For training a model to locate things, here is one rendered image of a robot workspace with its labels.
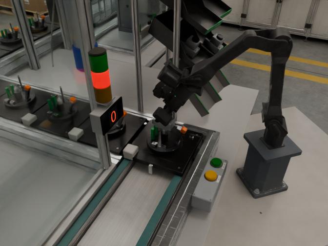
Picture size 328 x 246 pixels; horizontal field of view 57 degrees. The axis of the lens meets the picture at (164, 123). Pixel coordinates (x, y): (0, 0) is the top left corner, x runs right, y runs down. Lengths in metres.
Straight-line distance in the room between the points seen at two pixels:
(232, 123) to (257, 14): 3.68
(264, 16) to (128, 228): 4.40
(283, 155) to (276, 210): 0.21
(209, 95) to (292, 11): 3.70
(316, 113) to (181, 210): 2.55
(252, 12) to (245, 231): 4.27
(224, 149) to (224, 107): 0.33
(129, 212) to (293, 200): 0.60
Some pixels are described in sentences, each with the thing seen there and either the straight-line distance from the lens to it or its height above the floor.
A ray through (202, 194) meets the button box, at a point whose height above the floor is 0.96.
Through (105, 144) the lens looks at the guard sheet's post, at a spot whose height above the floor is 1.07.
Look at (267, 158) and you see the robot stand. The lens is 1.05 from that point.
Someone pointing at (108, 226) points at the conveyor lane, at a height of 0.92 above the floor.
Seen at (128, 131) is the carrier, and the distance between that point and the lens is 1.25.
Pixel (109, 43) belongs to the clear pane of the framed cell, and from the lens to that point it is 2.21.
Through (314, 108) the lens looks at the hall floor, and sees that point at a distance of 3.45.
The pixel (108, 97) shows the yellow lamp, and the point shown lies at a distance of 0.90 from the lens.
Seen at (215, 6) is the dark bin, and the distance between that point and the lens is 1.36.
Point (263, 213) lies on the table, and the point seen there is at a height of 0.86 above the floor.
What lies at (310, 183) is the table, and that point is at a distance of 1.32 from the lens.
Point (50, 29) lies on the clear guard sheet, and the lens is 0.75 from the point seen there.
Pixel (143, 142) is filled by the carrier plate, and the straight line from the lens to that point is 1.19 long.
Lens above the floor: 1.76
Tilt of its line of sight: 38 degrees down
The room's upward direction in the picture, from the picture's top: straight up
